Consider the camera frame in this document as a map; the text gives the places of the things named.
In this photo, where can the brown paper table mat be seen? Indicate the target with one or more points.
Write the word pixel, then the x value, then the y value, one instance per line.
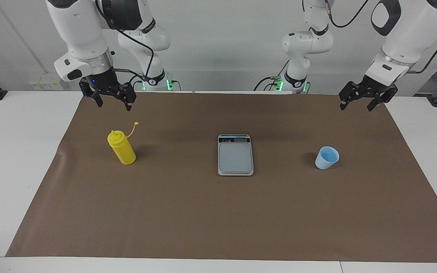
pixel 203 216

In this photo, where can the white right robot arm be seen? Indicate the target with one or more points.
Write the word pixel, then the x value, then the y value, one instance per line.
pixel 78 30

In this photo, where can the silver digital kitchen scale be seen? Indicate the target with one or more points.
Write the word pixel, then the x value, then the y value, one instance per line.
pixel 235 157

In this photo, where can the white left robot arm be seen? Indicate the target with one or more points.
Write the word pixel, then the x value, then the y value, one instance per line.
pixel 404 34

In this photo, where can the white wall socket box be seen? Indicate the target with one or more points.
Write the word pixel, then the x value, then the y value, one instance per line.
pixel 46 84

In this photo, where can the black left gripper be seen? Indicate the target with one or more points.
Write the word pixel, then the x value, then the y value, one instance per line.
pixel 372 87

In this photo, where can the yellow squeeze seasoning bottle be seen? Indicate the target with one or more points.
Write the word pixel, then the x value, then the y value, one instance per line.
pixel 123 151

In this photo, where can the light blue plastic cup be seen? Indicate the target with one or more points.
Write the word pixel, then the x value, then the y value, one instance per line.
pixel 324 162

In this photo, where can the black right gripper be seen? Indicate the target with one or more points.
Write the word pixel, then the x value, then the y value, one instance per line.
pixel 102 81

